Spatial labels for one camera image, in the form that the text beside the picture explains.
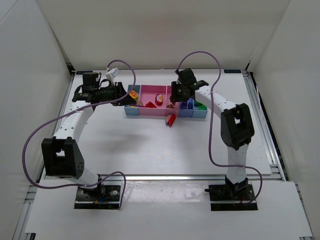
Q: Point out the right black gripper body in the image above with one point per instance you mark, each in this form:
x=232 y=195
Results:
x=178 y=92

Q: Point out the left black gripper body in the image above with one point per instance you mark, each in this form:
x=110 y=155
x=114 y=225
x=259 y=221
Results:
x=119 y=91

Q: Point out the yellow pineapple lego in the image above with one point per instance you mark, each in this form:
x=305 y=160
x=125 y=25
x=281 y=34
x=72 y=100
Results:
x=134 y=95

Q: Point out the purple brown lego piece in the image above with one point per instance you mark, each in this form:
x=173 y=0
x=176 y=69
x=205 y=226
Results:
x=187 y=105

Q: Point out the red heart lego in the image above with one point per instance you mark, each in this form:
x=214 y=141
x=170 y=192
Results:
x=159 y=99

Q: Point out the green lego brick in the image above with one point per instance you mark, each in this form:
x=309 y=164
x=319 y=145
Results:
x=199 y=106

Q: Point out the purple butterfly lego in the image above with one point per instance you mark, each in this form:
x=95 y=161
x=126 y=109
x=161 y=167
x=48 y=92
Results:
x=167 y=118

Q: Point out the red lego brick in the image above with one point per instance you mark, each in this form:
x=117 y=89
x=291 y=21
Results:
x=171 y=120

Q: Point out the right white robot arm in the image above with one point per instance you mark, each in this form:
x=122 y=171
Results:
x=236 y=125

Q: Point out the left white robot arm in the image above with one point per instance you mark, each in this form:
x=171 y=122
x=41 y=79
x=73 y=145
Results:
x=61 y=153

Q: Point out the light blue left bin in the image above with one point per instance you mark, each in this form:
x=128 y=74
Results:
x=132 y=110

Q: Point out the light blue bin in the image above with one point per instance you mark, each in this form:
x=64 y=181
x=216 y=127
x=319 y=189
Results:
x=132 y=110
x=199 y=114

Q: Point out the orange brown lego in bin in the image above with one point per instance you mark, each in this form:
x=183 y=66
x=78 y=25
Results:
x=170 y=106

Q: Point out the small pink bin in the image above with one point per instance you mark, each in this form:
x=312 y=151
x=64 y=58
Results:
x=176 y=106

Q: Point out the large pink bin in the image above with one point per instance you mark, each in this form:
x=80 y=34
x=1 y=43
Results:
x=147 y=94

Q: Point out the dark blue bin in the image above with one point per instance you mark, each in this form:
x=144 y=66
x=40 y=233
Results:
x=185 y=113

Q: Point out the light blue right bin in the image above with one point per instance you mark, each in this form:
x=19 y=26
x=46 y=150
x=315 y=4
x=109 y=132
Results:
x=199 y=114

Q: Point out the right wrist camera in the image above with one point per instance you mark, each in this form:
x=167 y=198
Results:
x=177 y=72

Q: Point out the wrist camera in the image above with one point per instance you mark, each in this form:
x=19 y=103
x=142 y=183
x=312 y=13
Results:
x=112 y=73
x=177 y=72

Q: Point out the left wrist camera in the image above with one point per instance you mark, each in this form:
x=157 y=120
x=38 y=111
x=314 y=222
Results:
x=112 y=73

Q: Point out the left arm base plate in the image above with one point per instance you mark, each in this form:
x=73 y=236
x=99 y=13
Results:
x=104 y=197

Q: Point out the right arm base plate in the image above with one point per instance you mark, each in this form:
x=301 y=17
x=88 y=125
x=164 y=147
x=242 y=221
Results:
x=222 y=200

